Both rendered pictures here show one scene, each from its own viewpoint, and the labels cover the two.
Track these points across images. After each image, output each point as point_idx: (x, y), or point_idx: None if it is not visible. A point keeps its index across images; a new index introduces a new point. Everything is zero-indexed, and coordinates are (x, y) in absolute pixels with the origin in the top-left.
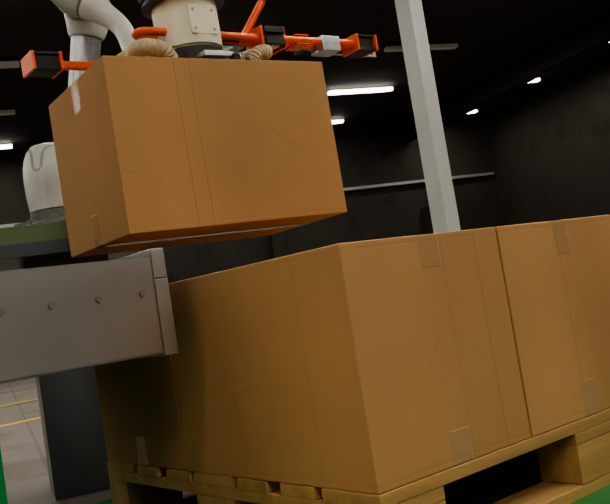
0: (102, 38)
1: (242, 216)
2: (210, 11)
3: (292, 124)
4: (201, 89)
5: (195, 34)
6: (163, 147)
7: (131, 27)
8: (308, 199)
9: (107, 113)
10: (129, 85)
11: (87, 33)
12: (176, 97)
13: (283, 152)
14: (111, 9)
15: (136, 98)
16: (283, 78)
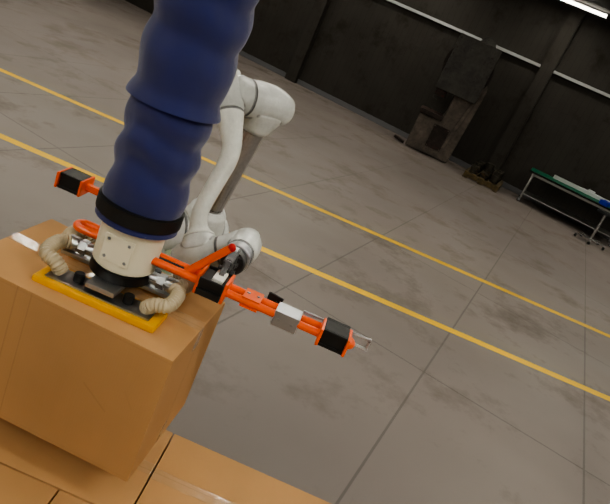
0: (259, 136)
1: (24, 425)
2: (127, 247)
3: (108, 392)
4: (33, 322)
5: (103, 259)
6: None
7: (229, 161)
8: (92, 451)
9: None
10: None
11: (244, 128)
12: (8, 316)
13: (87, 406)
14: (229, 134)
15: None
16: (120, 354)
